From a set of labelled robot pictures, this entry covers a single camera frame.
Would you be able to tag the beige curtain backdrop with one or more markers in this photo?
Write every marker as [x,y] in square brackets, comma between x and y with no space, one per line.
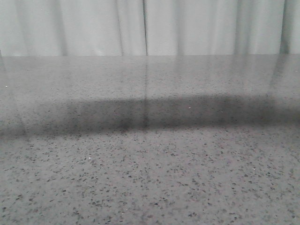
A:
[148,27]

